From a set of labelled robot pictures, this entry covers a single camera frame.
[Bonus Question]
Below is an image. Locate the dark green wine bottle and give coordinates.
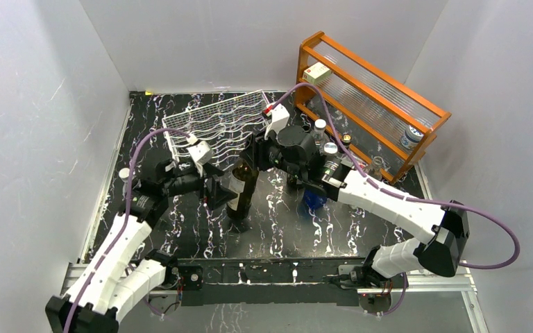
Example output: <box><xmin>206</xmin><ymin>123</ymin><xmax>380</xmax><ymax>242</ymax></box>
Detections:
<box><xmin>226</xmin><ymin>158</ymin><xmax>259</xmax><ymax>221</ymax></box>

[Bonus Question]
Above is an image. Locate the blue white ceramic jar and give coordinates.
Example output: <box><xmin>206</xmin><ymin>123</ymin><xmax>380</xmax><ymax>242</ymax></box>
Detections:
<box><xmin>400</xmin><ymin>126</ymin><xmax>424</xmax><ymax>151</ymax></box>

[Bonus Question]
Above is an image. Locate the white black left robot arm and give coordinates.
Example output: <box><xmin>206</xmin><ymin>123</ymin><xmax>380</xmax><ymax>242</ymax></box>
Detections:
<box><xmin>45</xmin><ymin>163</ymin><xmax>234</xmax><ymax>332</ymax></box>

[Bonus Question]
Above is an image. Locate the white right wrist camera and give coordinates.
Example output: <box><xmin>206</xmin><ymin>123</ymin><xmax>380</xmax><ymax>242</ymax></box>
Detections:
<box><xmin>262</xmin><ymin>103</ymin><xmax>289</xmax><ymax>140</ymax></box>

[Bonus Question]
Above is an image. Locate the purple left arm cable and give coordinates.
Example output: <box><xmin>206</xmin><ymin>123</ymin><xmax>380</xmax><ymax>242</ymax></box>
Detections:
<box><xmin>62</xmin><ymin>128</ymin><xmax>194</xmax><ymax>333</ymax></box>

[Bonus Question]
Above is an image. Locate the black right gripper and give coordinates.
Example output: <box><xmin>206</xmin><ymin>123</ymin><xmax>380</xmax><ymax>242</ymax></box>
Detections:
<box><xmin>239</xmin><ymin>124</ymin><xmax>306</xmax><ymax>181</ymax></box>

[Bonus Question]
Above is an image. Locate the blue labelled clear bottle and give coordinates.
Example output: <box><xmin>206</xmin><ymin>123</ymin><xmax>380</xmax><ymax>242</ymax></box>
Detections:
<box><xmin>303</xmin><ymin>142</ymin><xmax>340</xmax><ymax>212</ymax></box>

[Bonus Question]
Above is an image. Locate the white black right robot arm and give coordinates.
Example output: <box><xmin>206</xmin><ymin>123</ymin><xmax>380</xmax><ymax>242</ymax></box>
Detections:
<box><xmin>241</xmin><ymin>126</ymin><xmax>468</xmax><ymax>287</ymax></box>

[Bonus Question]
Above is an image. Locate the white wire wine rack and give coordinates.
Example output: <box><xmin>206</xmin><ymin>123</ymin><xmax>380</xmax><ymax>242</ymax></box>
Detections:
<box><xmin>162</xmin><ymin>90</ymin><xmax>269</xmax><ymax>170</ymax></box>

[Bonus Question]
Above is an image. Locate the orange wooden shelf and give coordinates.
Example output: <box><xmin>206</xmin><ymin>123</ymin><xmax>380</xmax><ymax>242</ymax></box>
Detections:
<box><xmin>296</xmin><ymin>31</ymin><xmax>451</xmax><ymax>183</ymax></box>

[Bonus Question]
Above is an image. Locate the clear round bottle white cap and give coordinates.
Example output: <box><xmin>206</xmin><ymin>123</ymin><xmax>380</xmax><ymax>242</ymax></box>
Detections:
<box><xmin>118</xmin><ymin>167</ymin><xmax>139</xmax><ymax>196</ymax></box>

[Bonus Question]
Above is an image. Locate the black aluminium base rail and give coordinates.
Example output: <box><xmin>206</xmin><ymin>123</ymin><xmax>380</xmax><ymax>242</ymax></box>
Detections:
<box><xmin>62</xmin><ymin>257</ymin><xmax>477</xmax><ymax>308</ymax></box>

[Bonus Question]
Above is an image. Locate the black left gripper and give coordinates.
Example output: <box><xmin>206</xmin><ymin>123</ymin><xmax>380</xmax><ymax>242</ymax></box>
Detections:
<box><xmin>162</xmin><ymin>162</ymin><xmax>237</xmax><ymax>210</ymax></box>

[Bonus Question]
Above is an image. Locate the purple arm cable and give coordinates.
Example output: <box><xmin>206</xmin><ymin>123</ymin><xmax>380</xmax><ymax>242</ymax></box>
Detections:
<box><xmin>269</xmin><ymin>83</ymin><xmax>521</xmax><ymax>317</ymax></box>
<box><xmin>62</xmin><ymin>128</ymin><xmax>194</xmax><ymax>333</ymax></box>

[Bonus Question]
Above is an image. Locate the white red small box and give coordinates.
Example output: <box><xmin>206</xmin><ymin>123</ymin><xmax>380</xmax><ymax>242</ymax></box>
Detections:
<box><xmin>302</xmin><ymin>62</ymin><xmax>332</xmax><ymax>85</ymax></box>

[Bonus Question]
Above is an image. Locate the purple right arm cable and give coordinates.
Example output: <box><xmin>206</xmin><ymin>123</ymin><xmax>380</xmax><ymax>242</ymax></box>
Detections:
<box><xmin>269</xmin><ymin>83</ymin><xmax>521</xmax><ymax>317</ymax></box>

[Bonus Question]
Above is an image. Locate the clear glass bottle silver cap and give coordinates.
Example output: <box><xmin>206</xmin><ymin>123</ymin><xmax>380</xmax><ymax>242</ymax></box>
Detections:
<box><xmin>311</xmin><ymin>119</ymin><xmax>329</xmax><ymax>147</ymax></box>

